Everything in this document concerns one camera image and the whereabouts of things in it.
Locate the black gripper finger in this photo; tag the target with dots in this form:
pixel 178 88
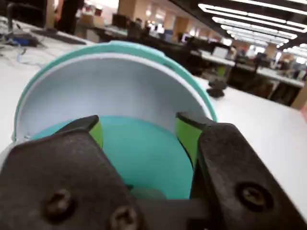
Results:
pixel 239 179
pixel 55 182

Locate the teal whale-shaped bin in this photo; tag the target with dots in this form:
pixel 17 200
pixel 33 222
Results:
pixel 108 91

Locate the small black robot object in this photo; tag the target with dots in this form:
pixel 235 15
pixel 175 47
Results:
pixel 217 87

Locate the brown cardboard box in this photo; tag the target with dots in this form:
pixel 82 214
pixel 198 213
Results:
pixel 299 98

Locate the white background office desk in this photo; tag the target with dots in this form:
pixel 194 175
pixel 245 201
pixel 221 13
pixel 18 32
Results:
pixel 216 58
pixel 280 77

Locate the black computer keyboard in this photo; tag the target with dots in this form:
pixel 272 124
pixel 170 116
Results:
pixel 60 37

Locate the blue desktop device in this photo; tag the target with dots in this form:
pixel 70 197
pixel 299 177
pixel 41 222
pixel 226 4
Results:
pixel 21 40

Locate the rectangular ceiling light fixture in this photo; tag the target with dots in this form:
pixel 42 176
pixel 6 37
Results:
pixel 251 20

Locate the person in black clothes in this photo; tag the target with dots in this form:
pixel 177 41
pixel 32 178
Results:
pixel 69 16

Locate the black computer monitor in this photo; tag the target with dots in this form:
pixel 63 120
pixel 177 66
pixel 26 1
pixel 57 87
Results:
pixel 31 12

